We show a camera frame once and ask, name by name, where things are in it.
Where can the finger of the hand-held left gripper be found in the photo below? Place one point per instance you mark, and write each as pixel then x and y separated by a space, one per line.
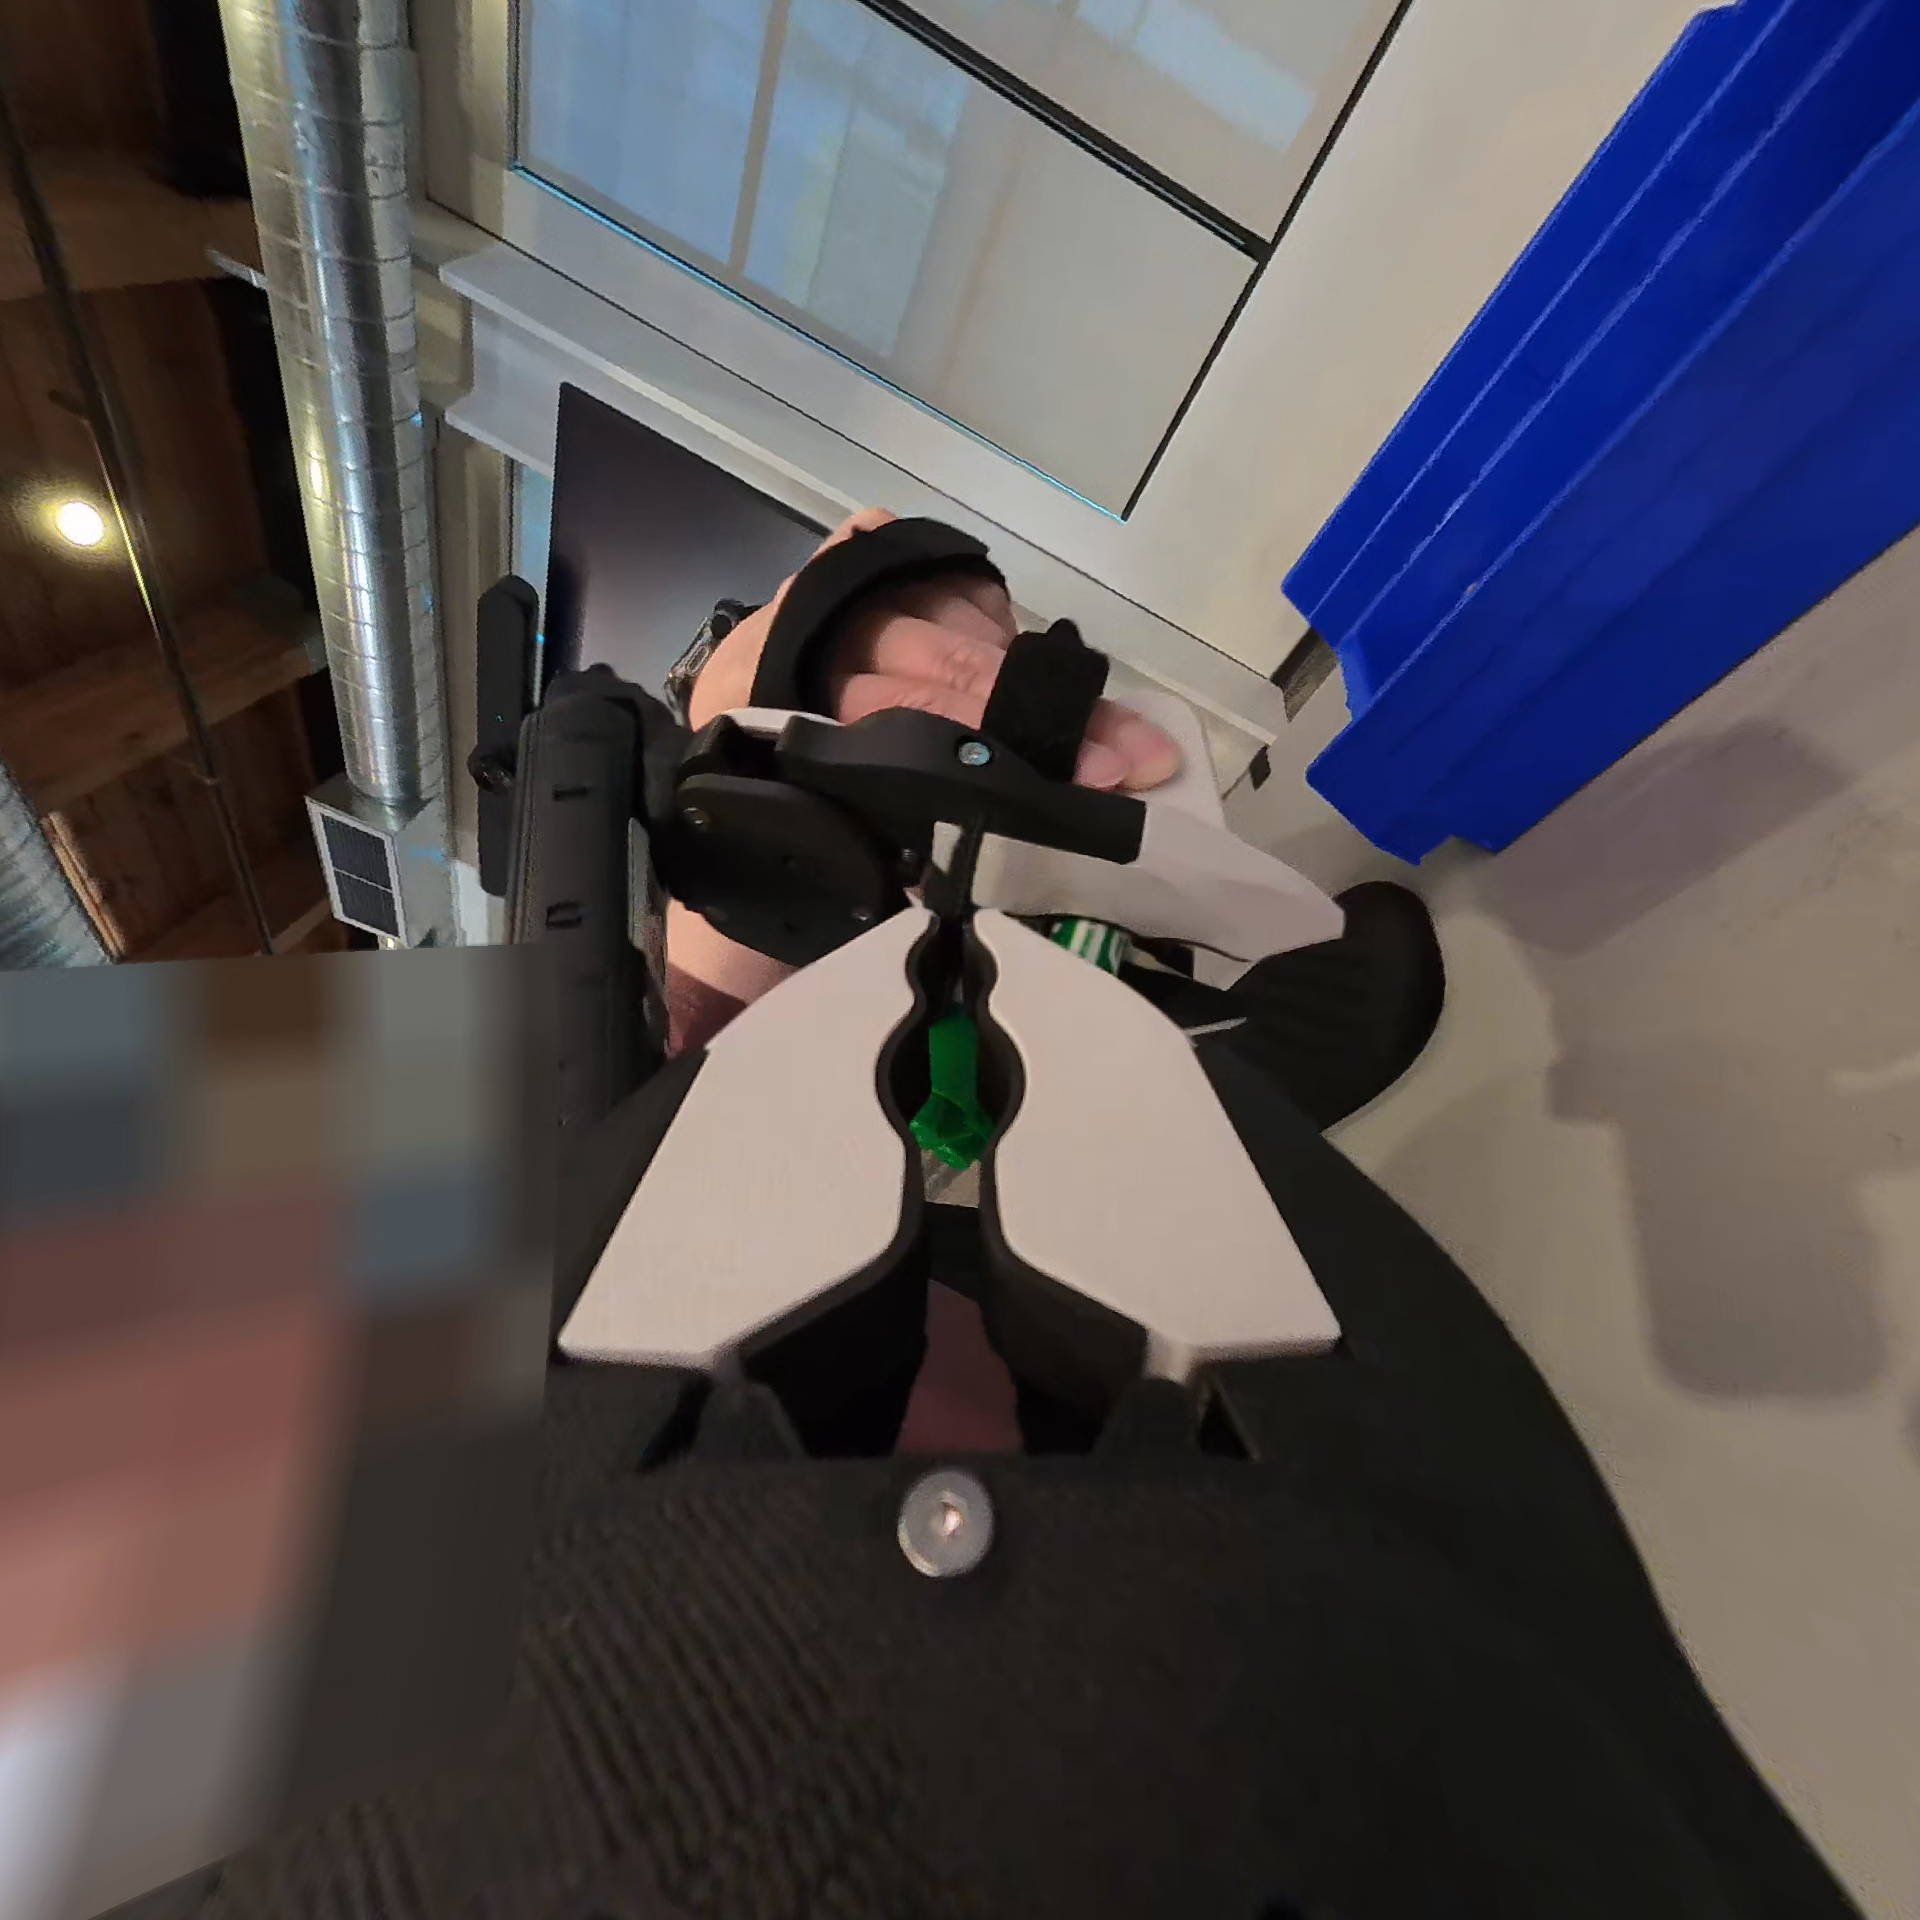
pixel 1230 914

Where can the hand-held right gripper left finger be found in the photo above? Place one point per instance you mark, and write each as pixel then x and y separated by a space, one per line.
pixel 751 1200

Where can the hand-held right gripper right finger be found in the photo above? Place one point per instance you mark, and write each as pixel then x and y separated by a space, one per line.
pixel 1155 1200

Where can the person's left hand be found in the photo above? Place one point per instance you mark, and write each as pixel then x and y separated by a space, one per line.
pixel 931 660

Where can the black chair armrest pad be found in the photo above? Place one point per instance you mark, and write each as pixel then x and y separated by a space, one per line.
pixel 1350 990

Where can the black wristwatch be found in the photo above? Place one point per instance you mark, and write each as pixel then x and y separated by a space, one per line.
pixel 712 644

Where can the white vent box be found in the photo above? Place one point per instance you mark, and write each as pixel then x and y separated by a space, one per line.
pixel 360 878

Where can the white window sill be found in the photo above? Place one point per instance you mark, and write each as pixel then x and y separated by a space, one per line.
pixel 601 345

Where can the blue plastic bin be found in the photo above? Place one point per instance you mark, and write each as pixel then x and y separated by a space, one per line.
pixel 1620 525

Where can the large window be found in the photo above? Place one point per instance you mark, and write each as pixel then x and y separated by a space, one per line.
pixel 901 180

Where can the round ceiling lamp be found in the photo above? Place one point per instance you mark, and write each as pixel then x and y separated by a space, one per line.
pixel 79 522

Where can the slim metal ventilation duct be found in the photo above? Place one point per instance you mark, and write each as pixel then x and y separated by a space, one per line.
pixel 339 374

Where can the large metal ventilation duct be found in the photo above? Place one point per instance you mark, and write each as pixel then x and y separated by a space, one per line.
pixel 39 885

